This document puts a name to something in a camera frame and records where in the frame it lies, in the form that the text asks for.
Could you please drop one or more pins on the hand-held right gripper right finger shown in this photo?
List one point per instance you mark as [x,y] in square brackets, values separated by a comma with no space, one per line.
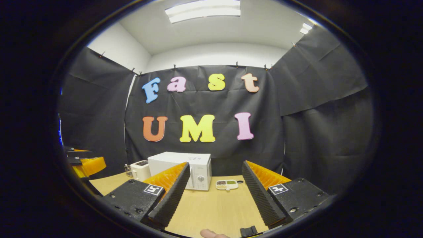
[261,198]

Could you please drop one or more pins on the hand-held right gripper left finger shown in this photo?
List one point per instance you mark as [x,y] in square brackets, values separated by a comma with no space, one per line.
[172,198]

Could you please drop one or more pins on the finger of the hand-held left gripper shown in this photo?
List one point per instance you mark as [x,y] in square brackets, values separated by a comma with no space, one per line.
[91,165]

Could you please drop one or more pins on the white microwave oven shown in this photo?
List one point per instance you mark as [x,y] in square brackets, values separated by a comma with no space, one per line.
[178,163]

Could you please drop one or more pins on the white divided condiment dish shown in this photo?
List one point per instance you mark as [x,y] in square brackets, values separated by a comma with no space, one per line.
[226,184]

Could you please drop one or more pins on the white toaster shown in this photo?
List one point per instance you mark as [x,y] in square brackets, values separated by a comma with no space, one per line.
[141,170]

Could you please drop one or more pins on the black backdrop cloth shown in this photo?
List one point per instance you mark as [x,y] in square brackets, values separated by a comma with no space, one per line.
[314,132]

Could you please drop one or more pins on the small ceiling light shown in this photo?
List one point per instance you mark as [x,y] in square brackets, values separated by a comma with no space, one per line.
[305,28]

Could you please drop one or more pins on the long ceiling light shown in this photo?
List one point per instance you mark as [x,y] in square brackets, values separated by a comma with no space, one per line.
[203,11]

